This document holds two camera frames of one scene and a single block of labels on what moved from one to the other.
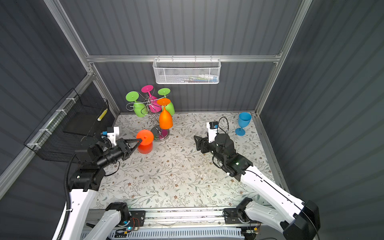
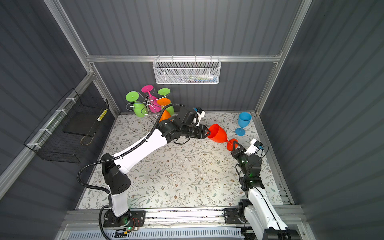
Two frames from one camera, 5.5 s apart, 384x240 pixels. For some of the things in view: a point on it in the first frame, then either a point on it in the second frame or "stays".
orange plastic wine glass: (165, 120) stays
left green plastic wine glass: (140, 110) stays
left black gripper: (124, 148) to (201, 131)
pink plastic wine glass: (153, 105) stays
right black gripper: (201, 141) to (237, 153)
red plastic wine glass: (145, 146) to (218, 135)
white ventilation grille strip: (159, 233) stays
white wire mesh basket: (187, 71) stays
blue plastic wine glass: (244, 120) stays
